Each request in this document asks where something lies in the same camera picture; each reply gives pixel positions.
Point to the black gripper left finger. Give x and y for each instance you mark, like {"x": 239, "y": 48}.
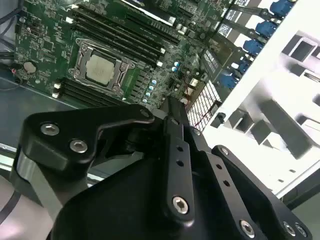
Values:
{"x": 37, "y": 147}

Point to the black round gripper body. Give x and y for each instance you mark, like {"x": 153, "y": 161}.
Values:
{"x": 120, "y": 212}

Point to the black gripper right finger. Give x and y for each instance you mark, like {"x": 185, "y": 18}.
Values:
{"x": 250, "y": 195}

